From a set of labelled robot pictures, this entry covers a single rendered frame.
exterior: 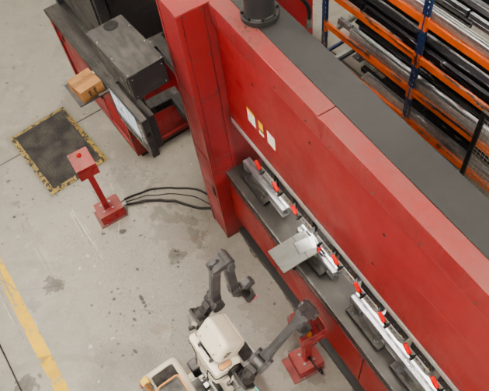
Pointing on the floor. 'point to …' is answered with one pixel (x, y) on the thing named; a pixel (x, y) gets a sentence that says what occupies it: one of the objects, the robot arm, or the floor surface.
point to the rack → (417, 70)
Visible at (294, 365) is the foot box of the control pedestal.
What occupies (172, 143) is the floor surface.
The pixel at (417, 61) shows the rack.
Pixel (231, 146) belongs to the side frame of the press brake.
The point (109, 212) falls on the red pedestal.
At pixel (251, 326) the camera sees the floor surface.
